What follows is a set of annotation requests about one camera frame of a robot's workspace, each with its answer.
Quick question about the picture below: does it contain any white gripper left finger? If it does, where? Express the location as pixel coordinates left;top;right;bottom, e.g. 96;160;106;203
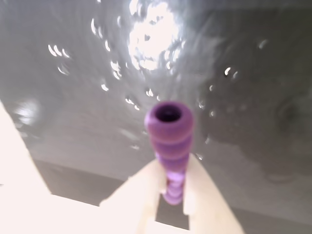
0;101;167;234

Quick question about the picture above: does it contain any black table mat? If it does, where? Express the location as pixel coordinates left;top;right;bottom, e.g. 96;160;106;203
0;0;312;231

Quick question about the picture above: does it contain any purple ribbed pen grip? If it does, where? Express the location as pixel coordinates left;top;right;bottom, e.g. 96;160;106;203
143;101;196;208

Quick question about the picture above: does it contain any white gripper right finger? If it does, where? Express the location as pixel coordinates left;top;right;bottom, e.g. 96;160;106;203
183;153;235;234

